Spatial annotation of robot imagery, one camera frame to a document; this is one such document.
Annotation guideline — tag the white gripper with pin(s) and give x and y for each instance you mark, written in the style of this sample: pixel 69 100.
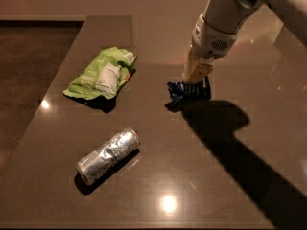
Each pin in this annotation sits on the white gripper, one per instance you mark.
pixel 210 41

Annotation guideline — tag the blue rxbar blueberry wrapper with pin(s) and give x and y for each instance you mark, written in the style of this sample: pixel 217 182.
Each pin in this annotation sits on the blue rxbar blueberry wrapper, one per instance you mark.
pixel 180 91

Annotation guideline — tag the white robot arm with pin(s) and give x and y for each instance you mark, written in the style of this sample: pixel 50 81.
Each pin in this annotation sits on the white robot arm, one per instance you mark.
pixel 293 14

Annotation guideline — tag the green rice chip bag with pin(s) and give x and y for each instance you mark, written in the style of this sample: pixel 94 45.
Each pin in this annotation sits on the green rice chip bag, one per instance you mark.
pixel 104 75

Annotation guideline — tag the crushed silver can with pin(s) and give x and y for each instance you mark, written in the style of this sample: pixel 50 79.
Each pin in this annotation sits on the crushed silver can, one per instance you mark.
pixel 103 158

